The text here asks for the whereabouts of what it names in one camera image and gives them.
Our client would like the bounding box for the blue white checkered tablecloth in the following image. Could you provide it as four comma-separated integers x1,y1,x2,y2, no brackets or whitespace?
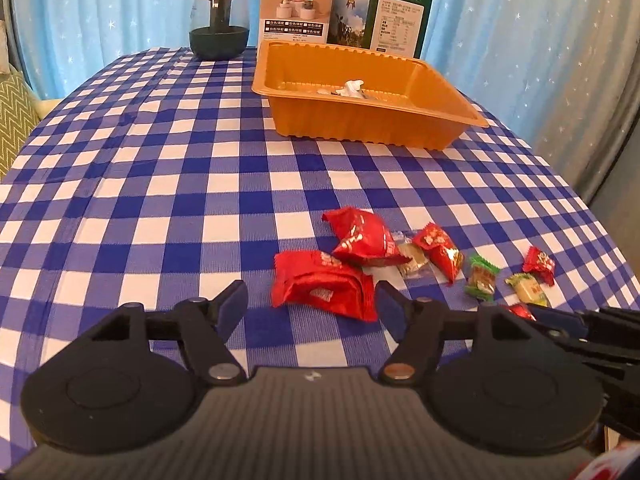
0,45,640,480

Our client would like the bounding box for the blue star curtain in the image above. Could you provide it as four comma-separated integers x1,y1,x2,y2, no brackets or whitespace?
0,0,640,126

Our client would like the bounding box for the green zigzag cushion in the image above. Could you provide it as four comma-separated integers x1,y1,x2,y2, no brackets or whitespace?
0,67,41,181

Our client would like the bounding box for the grey curtain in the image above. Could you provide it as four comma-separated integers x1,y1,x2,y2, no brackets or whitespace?
530,0,640,221

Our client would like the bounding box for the medium red wrapped candy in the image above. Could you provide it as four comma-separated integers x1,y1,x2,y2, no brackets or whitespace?
412,222,466,286

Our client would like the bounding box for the beige cardboard box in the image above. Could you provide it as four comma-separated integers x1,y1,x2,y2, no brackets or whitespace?
258,0,337,48

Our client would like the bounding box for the orange plastic tray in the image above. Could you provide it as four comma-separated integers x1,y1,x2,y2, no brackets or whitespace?
251,41,490,152

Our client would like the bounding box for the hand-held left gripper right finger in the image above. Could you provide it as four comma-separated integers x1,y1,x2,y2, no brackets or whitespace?
375,280,556,387

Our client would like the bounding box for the yellow green wrapped candy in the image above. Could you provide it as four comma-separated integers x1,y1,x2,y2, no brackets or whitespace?
504,272,552,308

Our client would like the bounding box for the clear wrapped beige candy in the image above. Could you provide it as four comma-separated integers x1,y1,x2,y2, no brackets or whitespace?
390,230,433,280

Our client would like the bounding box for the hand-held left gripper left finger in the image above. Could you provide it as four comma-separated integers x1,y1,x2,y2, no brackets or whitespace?
80,280,249,387

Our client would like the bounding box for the white wrapped candy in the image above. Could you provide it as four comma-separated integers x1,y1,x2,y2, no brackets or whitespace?
317,79,381,100

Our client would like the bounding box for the green cardboard box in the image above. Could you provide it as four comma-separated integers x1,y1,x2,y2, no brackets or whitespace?
327,0,435,59

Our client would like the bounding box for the red patterned cloth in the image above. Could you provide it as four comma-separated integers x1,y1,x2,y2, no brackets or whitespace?
587,437,640,480

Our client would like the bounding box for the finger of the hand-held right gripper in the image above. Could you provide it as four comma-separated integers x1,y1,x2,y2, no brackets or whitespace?
526,303,640,336
547,332,640,378

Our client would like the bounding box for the large red snack packet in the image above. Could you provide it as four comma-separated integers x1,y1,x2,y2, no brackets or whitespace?
271,250,379,322
322,207,413,267

